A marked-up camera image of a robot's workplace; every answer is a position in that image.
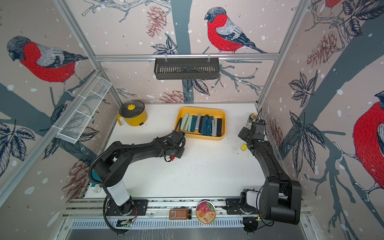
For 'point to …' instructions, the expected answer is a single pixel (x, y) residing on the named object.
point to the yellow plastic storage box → (217, 113)
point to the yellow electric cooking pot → (134, 113)
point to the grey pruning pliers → (197, 123)
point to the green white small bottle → (252, 117)
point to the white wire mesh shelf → (81, 114)
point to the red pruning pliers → (173, 157)
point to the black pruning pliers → (219, 127)
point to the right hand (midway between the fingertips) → (248, 131)
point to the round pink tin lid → (205, 212)
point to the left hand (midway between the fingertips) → (182, 148)
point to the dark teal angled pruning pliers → (204, 125)
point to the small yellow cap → (243, 147)
